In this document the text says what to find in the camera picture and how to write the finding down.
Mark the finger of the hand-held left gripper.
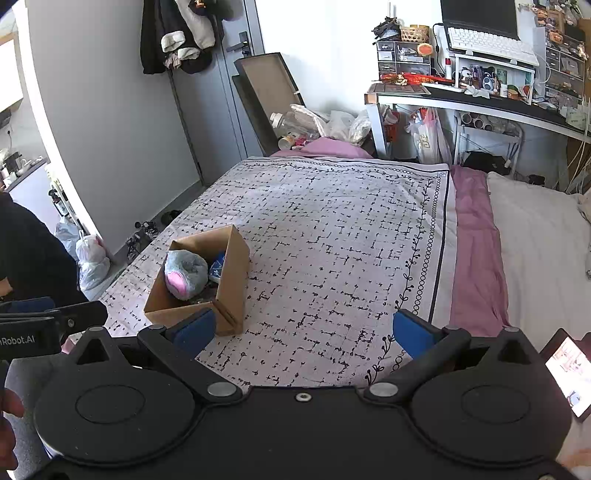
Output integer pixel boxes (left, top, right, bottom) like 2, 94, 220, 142
44, 300, 110, 334

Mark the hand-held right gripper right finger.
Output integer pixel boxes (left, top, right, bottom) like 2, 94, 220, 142
364, 309, 540, 403

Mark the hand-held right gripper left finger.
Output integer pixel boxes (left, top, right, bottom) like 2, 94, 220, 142
69, 307, 243, 403

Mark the grey plush slipper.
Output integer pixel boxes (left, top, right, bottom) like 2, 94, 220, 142
164, 250, 209, 301

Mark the brown cardboard box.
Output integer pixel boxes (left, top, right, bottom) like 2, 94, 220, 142
143, 224, 251, 337

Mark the blue tissue pack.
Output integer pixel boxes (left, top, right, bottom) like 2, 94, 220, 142
207, 251, 228, 283

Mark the person's left hand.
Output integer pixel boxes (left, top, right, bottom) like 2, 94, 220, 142
0, 387, 27, 463

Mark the white plastic bag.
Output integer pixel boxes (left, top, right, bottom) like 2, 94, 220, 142
75, 234, 112, 291

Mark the person's dark clothing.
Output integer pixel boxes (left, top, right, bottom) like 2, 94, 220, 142
0, 191, 90, 308

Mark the pair of dark shoes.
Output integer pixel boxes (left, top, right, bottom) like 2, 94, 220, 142
126, 220, 161, 260

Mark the white black-printed blanket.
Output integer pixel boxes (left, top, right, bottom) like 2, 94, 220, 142
99, 157, 452, 388

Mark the white duvet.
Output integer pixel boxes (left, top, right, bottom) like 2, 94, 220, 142
486, 172, 591, 343

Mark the smartphone with lit screen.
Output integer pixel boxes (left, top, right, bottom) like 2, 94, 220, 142
540, 329, 591, 422

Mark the red-printed plastic bag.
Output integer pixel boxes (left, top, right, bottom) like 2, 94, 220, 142
405, 107, 452, 163

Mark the pile of clear plastic bags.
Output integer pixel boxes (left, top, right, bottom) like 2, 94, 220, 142
290, 104, 373, 145

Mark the grey door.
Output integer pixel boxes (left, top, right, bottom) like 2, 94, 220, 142
216, 0, 279, 158

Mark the white desk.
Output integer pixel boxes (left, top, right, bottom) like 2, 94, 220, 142
364, 82, 591, 163

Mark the large flat cardboard box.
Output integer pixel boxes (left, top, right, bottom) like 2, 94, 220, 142
232, 52, 306, 157

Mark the small grey drawer organizer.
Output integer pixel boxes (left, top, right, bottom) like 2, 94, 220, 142
376, 40, 433, 83

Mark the white monitor riser shelf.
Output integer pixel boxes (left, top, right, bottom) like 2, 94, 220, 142
449, 50, 537, 100

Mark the black hanging jacket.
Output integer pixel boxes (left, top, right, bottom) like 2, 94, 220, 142
140, 0, 235, 75

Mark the white keyboard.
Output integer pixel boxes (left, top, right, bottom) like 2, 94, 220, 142
447, 28, 540, 66

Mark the white hanging garment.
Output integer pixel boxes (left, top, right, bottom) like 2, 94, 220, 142
160, 0, 218, 62

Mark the wicker basket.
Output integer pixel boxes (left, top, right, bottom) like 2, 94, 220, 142
399, 26, 431, 44

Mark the wooden drawer organizer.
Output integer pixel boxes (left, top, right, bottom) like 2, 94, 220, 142
544, 31, 588, 89

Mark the black monitor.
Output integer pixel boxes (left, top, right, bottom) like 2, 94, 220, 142
440, 0, 521, 41

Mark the door handle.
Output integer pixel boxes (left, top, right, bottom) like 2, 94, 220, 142
226, 30, 253, 53

